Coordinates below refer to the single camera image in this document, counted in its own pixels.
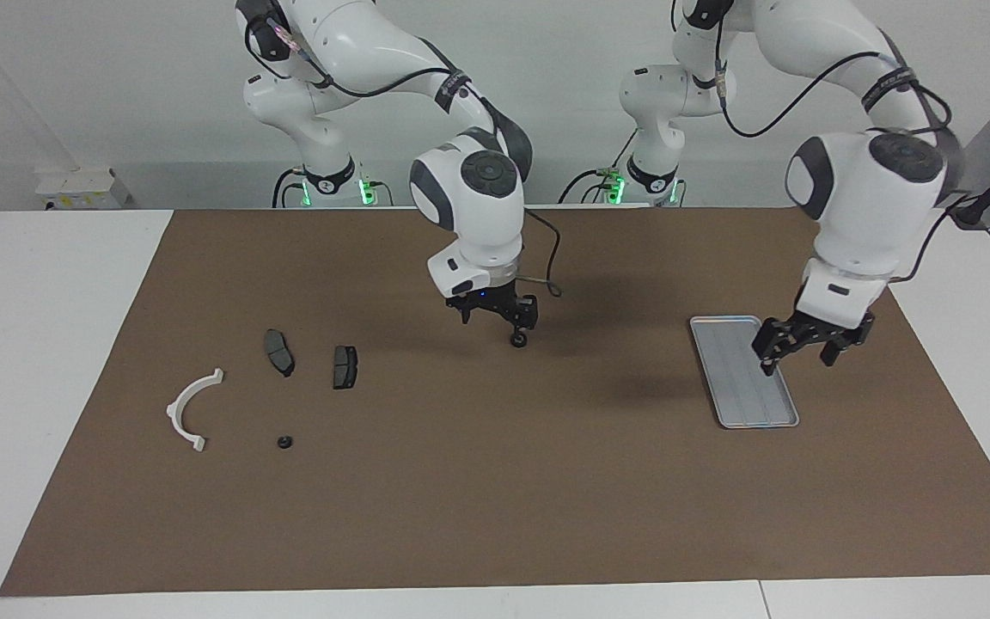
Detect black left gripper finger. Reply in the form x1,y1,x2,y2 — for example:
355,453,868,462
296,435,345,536
819,337,865,368
751,320,797,377

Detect brown table mat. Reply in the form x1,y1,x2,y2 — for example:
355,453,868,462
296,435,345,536
0,206,990,598

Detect white curved plastic bracket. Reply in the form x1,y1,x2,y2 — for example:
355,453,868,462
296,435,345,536
166,368,225,453

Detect black arm base cable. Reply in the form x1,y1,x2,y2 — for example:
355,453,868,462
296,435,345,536
557,129,638,205
272,168,307,207

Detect black left arm base cable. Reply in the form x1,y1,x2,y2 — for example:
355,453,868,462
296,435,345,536
557,129,638,205

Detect white power box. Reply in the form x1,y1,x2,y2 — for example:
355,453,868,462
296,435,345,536
35,168,131,211

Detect black right arm base cable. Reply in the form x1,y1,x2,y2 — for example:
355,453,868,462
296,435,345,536
272,168,307,207

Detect silver metal tray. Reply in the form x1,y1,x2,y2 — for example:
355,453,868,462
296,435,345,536
689,316,800,429

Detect dark grey curved brake pad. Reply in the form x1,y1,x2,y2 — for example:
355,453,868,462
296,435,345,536
264,329,296,378

